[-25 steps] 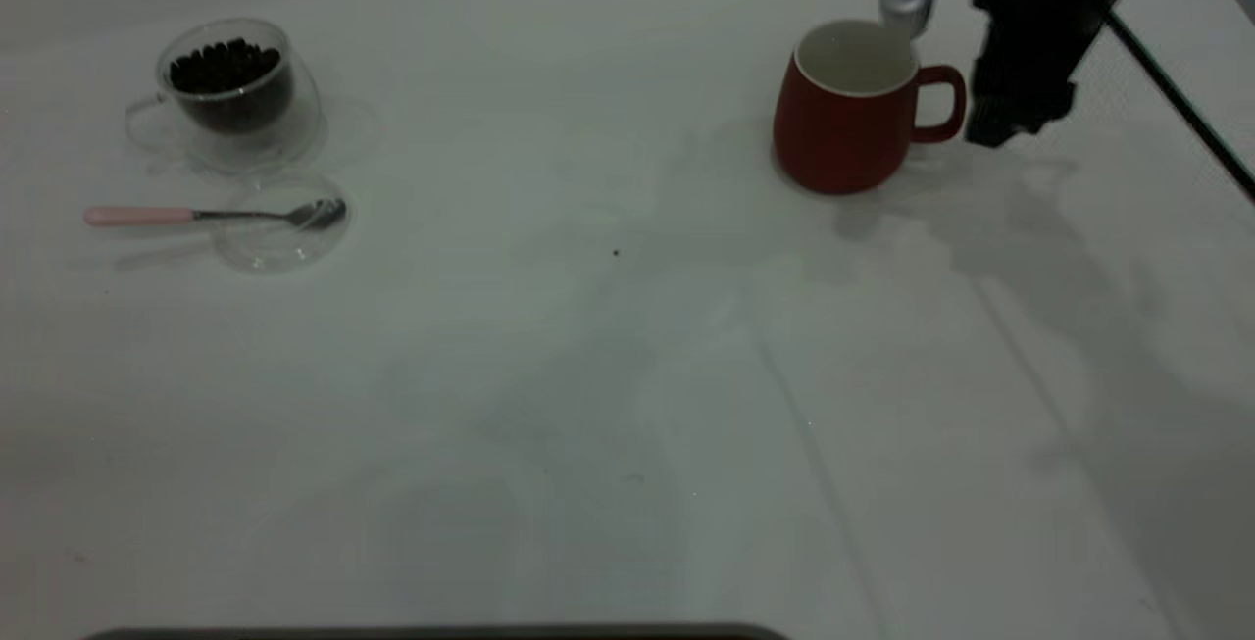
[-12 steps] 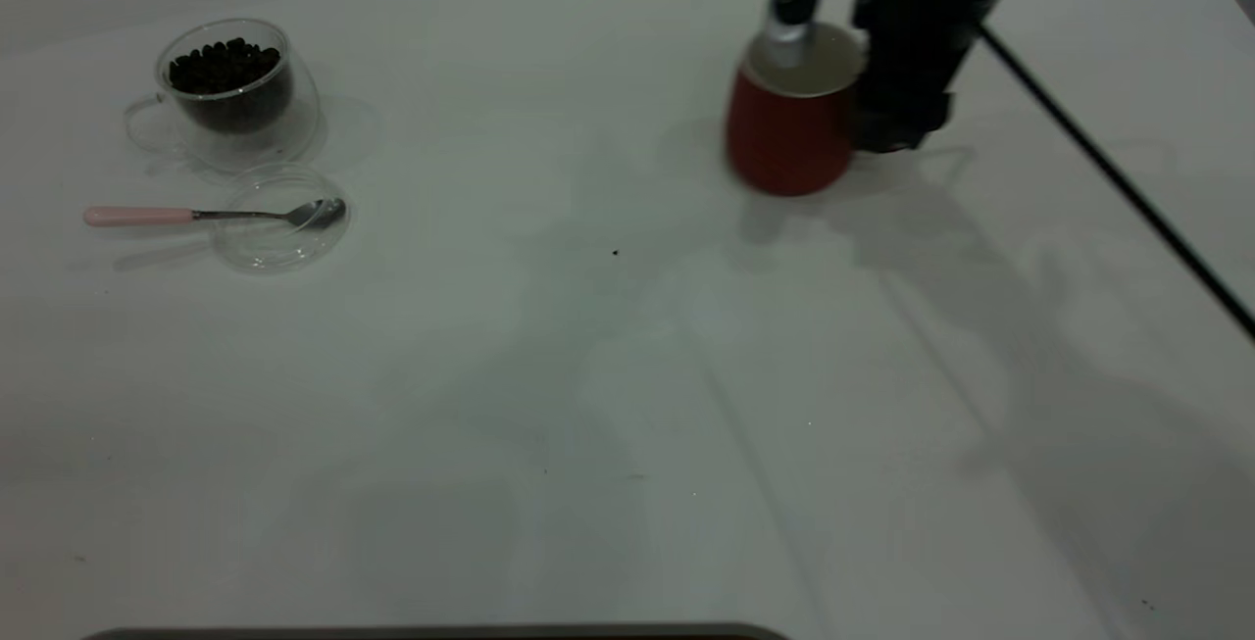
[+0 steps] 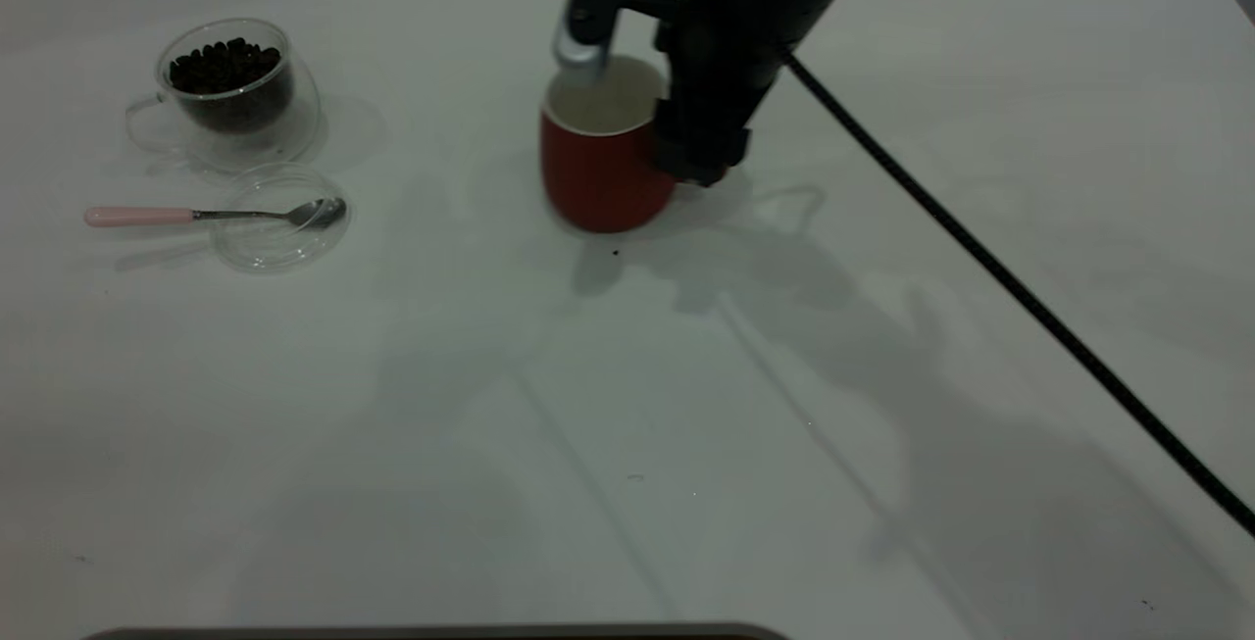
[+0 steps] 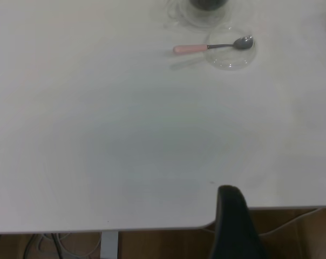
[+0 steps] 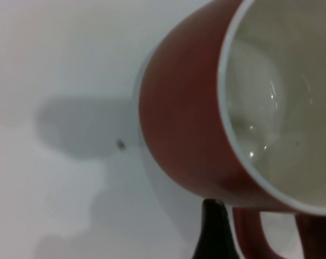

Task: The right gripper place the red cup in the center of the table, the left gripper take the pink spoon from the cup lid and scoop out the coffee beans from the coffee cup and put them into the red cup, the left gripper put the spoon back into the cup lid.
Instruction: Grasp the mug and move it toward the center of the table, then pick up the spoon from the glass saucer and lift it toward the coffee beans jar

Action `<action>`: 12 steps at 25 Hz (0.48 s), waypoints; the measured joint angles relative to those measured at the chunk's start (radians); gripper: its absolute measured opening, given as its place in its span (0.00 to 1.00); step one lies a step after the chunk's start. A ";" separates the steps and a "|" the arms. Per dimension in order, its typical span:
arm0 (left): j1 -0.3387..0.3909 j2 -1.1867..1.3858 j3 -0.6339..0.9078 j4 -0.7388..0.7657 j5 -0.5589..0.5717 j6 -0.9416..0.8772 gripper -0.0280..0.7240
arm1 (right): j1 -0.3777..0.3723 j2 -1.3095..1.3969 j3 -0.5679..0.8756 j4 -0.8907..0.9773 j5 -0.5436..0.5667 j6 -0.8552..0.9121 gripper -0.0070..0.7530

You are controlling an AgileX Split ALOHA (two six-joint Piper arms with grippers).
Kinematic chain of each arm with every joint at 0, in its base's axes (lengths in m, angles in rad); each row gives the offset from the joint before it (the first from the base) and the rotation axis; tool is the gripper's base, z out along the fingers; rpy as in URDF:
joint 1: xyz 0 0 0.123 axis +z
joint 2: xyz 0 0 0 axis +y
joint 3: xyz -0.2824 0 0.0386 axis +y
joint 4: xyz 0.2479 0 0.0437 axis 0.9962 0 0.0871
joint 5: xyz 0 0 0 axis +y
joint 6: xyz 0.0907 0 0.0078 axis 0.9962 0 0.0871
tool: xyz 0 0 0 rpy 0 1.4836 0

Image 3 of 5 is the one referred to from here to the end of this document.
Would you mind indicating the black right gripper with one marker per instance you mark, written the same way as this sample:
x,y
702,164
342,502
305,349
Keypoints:
x,y
755,32

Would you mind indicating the red mug white inside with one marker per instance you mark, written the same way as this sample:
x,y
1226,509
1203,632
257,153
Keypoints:
x,y
598,179

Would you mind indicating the dark coffee beans pile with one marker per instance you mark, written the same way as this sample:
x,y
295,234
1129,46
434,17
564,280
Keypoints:
x,y
225,67

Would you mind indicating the clear glass saucer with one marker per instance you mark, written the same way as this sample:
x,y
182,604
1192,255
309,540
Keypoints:
x,y
265,250

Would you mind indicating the clear double-wall glass cup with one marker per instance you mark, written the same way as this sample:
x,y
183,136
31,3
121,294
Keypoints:
x,y
306,121

